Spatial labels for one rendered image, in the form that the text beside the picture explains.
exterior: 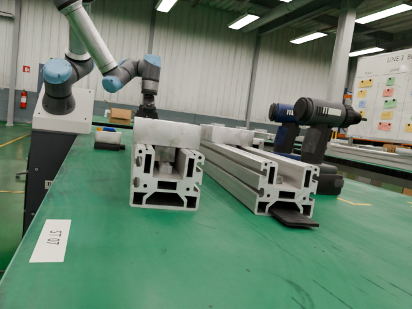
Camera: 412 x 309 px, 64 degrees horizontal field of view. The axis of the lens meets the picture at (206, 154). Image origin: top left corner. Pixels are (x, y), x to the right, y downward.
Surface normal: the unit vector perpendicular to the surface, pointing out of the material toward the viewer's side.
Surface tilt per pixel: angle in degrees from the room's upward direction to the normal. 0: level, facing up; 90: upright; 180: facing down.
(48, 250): 0
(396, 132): 90
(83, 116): 42
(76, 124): 90
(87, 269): 0
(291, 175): 90
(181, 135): 90
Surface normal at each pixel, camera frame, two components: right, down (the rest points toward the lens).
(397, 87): -0.94, -0.09
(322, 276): 0.13, -0.99
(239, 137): 0.22, 0.12
